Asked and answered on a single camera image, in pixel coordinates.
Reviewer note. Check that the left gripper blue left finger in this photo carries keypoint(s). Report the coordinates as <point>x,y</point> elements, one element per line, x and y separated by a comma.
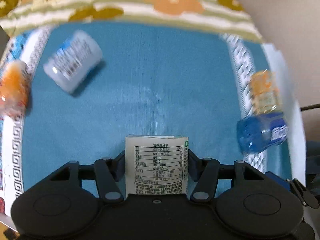
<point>119,166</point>

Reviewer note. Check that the white blue label cup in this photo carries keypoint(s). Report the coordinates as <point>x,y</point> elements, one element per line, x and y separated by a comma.
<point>73,61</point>

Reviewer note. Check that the teal patterned cloth mat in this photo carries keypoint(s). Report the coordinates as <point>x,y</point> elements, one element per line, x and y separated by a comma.
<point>37,46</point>

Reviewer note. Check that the floral striped quilt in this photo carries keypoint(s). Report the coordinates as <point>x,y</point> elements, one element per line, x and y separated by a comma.
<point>212,16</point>

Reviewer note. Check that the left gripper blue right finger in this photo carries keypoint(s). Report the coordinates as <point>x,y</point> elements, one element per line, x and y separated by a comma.
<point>193,165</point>

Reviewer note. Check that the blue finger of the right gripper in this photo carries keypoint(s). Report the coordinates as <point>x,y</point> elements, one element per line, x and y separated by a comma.
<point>282,182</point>

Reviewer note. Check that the white label clear plastic cup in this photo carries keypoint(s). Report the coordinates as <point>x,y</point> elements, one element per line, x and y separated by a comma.
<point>156,165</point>

